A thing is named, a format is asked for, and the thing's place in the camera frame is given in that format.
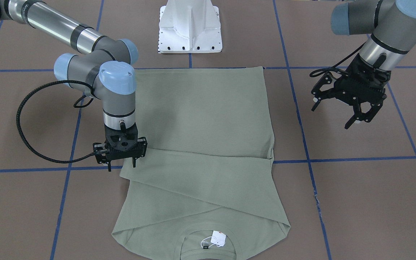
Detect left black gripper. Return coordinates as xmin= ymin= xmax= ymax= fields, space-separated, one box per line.
xmin=311 ymin=56 xmax=391 ymax=129

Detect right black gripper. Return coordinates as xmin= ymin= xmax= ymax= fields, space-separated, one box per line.
xmin=93 ymin=123 xmax=148 ymax=172

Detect olive green long-sleeve shirt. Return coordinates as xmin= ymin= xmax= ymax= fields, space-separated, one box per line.
xmin=111 ymin=66 xmax=290 ymax=260

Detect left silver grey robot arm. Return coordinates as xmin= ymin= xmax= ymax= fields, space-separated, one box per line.
xmin=310 ymin=0 xmax=416 ymax=129

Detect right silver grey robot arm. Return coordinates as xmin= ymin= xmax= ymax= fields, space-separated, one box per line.
xmin=0 ymin=0 xmax=148 ymax=167

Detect white shirt price tag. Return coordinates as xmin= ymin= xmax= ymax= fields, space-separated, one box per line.
xmin=208 ymin=230 xmax=227 ymax=247

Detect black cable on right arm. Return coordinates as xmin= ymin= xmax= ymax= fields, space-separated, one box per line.
xmin=16 ymin=80 xmax=98 ymax=162

